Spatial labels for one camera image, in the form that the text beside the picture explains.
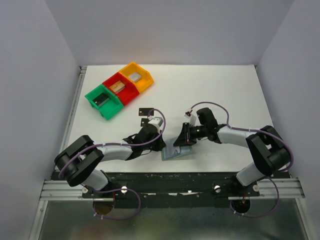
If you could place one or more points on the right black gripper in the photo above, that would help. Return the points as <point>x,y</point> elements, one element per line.
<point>185,138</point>

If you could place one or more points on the yellow plastic bin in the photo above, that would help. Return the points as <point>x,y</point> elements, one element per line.
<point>144,83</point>

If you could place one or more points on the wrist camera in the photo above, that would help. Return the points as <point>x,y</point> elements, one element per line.
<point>155,121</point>
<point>191,119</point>

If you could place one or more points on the metal block in yellow bin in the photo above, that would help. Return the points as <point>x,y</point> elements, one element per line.
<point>135,77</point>

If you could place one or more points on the white VIP card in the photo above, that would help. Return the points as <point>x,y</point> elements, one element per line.
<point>174,152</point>

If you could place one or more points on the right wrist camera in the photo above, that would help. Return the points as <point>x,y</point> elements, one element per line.
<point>191,119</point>

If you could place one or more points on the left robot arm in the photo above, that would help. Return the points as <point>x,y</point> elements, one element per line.
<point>77,163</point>

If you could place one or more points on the dark credit card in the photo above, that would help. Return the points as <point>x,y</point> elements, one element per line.
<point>146,111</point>
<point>144,121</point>

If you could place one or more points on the red plastic bin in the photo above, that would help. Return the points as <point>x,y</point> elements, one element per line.
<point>129,93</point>

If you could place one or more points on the metal block in green bin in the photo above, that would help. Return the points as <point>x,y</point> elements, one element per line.
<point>101,99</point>

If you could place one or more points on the green card holder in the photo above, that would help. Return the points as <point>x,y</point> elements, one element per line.
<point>170,142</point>

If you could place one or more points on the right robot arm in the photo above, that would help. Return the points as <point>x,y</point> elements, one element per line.
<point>268,151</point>

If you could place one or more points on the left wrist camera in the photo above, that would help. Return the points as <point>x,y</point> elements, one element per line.
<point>155,121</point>

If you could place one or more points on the metal block in red bin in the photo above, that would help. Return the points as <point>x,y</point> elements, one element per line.
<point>117,87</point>

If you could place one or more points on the green plastic bin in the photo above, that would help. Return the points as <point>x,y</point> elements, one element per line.
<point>109,109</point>

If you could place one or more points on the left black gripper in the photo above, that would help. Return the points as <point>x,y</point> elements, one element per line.
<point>161,144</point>

